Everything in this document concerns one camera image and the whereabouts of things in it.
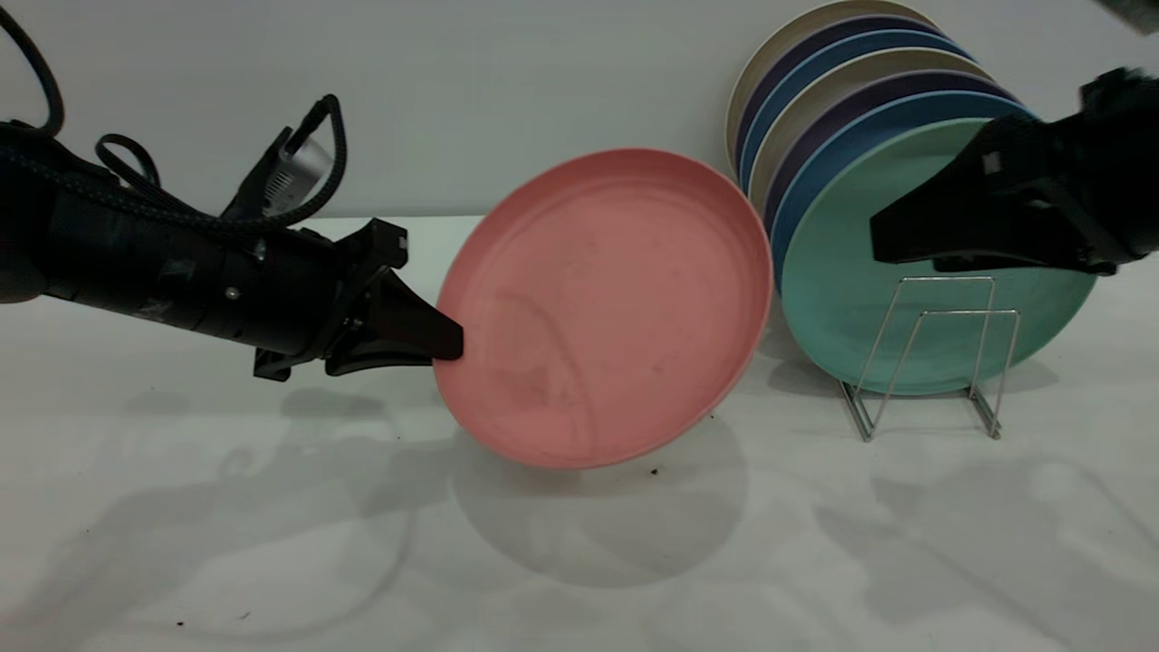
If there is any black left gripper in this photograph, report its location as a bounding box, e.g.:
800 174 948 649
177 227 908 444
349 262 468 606
252 219 465 381

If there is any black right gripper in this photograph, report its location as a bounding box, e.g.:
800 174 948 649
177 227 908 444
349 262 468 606
869 66 1159 276

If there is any pink plate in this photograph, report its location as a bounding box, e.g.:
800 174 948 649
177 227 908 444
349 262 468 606
433 148 774 470

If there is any green plate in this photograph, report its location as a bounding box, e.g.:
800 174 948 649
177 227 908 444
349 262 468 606
781 118 1098 398

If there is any purple plate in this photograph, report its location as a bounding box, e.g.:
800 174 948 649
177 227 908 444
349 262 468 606
761 71 1021 241
735 14 953 182

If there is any blue plate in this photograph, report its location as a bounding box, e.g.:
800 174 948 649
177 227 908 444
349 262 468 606
770 90 1038 291
741 30 979 196

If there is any beige plate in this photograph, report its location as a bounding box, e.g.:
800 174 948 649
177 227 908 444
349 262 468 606
724 0 947 173
749 48 999 218

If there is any silver wire plate rack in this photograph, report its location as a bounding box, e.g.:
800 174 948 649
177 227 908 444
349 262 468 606
838 276 1021 443

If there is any braided black camera cable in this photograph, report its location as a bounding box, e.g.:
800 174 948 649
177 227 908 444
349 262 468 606
0 93 350 241

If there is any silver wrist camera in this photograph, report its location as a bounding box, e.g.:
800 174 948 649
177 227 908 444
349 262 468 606
261 136 334 216

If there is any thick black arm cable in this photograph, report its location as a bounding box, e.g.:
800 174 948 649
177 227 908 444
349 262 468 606
0 5 66 139

